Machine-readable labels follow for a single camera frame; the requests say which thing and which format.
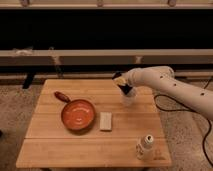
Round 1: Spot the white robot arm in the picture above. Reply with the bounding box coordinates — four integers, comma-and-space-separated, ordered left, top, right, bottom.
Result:
112, 66, 213, 121

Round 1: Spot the white sponge block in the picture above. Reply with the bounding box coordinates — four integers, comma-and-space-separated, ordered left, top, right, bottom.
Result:
100, 112, 112, 131

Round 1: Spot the orange frying pan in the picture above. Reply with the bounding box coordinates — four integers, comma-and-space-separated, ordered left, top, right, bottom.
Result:
54, 91, 96, 131

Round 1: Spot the wooden table board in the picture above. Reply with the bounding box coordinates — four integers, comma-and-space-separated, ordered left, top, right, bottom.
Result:
16, 79, 171, 168

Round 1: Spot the white glue bottle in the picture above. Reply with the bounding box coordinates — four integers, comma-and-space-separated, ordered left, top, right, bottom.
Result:
136, 134, 154, 161

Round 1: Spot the blue power adapter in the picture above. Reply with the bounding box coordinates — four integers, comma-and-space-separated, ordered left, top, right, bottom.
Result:
198, 97, 206, 107

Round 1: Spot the black cable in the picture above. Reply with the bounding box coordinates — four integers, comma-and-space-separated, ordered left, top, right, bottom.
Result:
153, 76, 213, 168

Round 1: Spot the wooden rail beam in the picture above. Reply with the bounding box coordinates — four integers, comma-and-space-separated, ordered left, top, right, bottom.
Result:
0, 49, 213, 66

